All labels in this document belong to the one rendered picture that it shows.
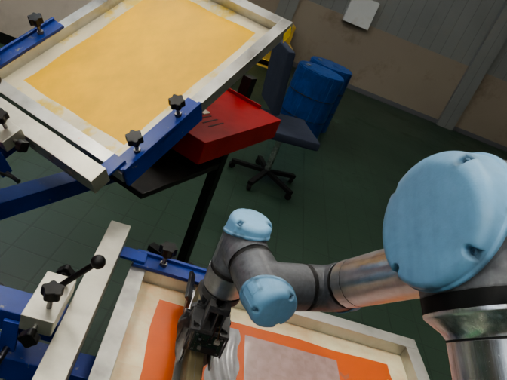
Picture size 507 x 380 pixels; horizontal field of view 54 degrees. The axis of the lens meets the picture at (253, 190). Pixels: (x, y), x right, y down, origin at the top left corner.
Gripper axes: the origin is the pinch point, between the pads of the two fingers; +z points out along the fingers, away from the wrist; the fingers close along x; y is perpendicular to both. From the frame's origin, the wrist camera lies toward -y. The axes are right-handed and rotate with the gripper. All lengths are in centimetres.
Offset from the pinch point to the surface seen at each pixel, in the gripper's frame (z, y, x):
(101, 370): 3.3, 5.7, -15.8
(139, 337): 6.7, -8.0, -10.5
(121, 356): 6.8, -1.8, -13.0
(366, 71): 58, -788, 243
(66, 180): 9, -64, -45
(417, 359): 3, -22, 60
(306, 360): 6.8, -14.7, 29.1
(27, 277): 101, -119, -66
